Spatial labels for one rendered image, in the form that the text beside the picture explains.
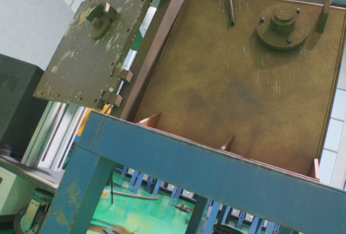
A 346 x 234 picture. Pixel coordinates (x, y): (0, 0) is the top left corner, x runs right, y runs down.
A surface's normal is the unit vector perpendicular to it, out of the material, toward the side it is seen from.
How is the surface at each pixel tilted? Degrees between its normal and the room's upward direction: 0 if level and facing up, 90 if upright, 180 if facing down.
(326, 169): 90
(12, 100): 90
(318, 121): 90
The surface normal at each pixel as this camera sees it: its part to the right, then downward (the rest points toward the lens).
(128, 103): 0.89, 0.25
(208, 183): -0.29, -0.33
